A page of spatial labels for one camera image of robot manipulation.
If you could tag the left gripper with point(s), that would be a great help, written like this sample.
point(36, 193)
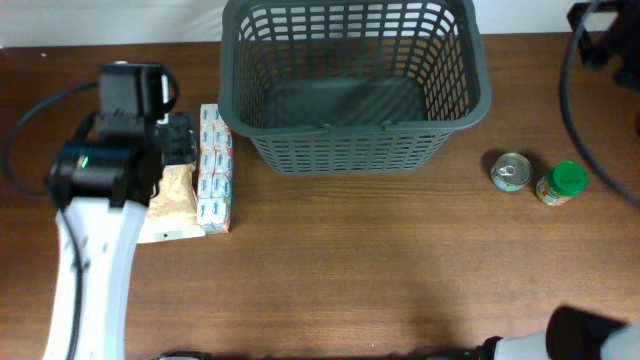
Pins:
point(182, 135)

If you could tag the multipack of tissue packets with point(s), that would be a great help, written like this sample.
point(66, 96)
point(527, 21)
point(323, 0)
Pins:
point(215, 172)

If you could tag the beige powder food pouch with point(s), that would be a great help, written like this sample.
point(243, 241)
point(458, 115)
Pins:
point(172, 214)

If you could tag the grey plastic shopping basket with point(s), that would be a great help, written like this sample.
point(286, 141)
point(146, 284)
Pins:
point(335, 87)

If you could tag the tin can with pull tab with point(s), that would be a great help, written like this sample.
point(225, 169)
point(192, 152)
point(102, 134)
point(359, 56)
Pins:
point(511, 172)

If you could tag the jar with green lid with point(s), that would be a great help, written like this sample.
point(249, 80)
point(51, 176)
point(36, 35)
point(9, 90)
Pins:
point(562, 183)

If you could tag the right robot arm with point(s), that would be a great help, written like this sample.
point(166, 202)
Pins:
point(573, 333)

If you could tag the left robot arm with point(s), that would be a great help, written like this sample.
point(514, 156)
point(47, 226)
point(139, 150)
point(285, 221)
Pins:
point(101, 183)

